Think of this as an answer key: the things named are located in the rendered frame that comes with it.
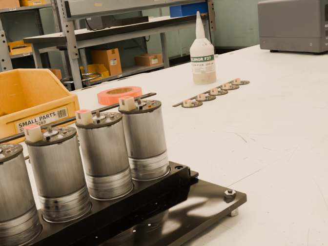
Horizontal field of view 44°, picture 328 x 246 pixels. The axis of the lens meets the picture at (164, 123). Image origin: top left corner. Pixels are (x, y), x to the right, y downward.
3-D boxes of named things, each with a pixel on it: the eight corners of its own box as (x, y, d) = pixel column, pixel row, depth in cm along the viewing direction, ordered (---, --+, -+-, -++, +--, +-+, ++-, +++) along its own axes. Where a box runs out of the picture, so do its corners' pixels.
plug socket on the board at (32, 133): (48, 137, 19) (45, 124, 19) (31, 143, 19) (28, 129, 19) (40, 135, 20) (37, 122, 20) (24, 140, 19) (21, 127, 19)
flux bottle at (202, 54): (189, 84, 58) (181, 13, 56) (199, 79, 61) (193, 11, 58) (210, 84, 57) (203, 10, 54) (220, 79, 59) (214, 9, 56)
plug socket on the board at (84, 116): (97, 121, 21) (95, 109, 21) (83, 126, 20) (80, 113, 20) (89, 119, 22) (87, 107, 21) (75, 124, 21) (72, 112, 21)
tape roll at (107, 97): (137, 92, 58) (136, 83, 58) (147, 99, 53) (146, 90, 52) (96, 99, 57) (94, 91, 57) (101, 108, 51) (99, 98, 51)
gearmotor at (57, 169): (103, 222, 21) (85, 128, 20) (60, 244, 20) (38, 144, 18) (78, 209, 23) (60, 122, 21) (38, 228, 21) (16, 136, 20)
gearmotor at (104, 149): (144, 200, 23) (130, 113, 21) (108, 219, 21) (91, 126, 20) (118, 190, 25) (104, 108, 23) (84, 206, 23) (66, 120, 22)
